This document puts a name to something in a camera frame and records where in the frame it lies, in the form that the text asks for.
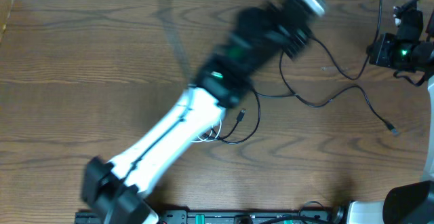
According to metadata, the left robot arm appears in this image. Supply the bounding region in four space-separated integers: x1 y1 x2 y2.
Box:
81 4 316 223

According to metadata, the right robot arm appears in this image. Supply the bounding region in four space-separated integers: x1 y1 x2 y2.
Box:
343 3 433 224

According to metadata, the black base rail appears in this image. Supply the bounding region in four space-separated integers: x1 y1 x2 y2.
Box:
74 200 350 224

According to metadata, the white cable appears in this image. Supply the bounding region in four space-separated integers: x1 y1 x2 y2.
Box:
191 117 223 143

